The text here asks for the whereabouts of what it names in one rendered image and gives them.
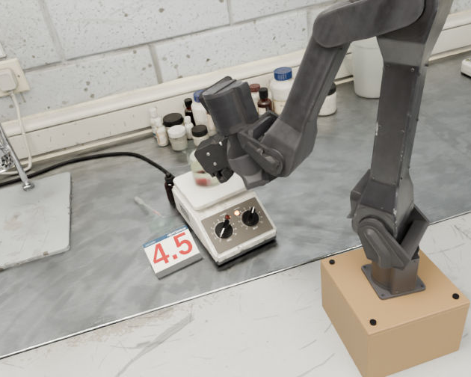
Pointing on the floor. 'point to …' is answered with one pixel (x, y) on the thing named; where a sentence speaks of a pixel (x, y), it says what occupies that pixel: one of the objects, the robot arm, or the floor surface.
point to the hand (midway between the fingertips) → (242, 125)
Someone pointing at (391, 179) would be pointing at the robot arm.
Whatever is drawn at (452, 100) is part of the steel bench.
